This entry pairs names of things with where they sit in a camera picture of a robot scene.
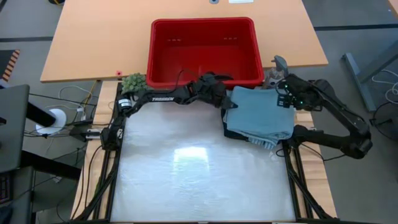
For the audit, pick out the white round floor plate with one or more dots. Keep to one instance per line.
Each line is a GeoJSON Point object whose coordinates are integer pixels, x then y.
{"type": "Point", "coordinates": [60, 119]}

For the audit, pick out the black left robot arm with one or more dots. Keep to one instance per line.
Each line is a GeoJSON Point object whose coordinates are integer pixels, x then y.
{"type": "Point", "coordinates": [161, 98]}

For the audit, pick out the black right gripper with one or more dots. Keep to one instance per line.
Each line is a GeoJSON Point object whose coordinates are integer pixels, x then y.
{"type": "Point", "coordinates": [295, 93]}

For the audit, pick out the dark denim jeans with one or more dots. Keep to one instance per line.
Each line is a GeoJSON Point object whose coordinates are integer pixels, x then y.
{"type": "Point", "coordinates": [228, 135]}

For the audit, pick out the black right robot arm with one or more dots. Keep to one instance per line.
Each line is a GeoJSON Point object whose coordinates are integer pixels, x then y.
{"type": "Point", "coordinates": [342, 118]}

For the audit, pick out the red plastic laundry bin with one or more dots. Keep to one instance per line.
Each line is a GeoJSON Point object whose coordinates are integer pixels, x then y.
{"type": "Point", "coordinates": [205, 46]}

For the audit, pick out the black desk beam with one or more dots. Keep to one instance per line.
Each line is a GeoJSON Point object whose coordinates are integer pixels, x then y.
{"type": "Point", "coordinates": [43, 113]}

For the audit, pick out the plain light blue garment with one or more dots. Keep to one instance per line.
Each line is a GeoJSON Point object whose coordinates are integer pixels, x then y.
{"type": "Point", "coordinates": [258, 115]}

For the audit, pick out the light wooden desk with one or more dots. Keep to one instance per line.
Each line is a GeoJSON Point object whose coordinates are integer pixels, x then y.
{"type": "Point", "coordinates": [102, 40]}

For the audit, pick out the potted green artificial plant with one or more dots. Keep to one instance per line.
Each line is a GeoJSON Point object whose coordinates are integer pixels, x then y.
{"type": "Point", "coordinates": [133, 82]}

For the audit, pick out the black orange striped mat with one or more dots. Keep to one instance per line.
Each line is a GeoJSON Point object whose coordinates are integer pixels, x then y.
{"type": "Point", "coordinates": [9, 62]}

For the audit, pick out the gray equipment case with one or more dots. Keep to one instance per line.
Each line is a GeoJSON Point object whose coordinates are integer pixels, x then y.
{"type": "Point", "coordinates": [18, 199]}

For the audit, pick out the gray metal table leg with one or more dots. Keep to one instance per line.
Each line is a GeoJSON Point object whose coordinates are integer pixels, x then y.
{"type": "Point", "coordinates": [357, 77]}

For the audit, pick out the striped light blue shirt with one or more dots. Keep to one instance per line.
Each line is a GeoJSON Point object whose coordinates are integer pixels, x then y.
{"type": "Point", "coordinates": [264, 143]}

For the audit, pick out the small pink object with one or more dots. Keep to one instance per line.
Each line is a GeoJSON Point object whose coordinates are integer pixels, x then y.
{"type": "Point", "coordinates": [119, 73]}

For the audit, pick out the clear spray bottle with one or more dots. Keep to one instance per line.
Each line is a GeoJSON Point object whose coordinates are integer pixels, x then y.
{"type": "Point", "coordinates": [276, 70]}

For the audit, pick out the black aluminium table frame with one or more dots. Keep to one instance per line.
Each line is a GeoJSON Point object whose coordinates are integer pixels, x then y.
{"type": "Point", "coordinates": [311, 202]}

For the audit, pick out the gray desk grommet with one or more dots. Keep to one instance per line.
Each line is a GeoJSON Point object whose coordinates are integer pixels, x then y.
{"type": "Point", "coordinates": [214, 1]}

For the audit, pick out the white paper sheet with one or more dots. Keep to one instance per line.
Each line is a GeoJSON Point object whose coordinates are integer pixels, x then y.
{"type": "Point", "coordinates": [241, 1]}

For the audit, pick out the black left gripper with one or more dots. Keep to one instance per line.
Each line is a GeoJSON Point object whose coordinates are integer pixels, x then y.
{"type": "Point", "coordinates": [211, 91]}

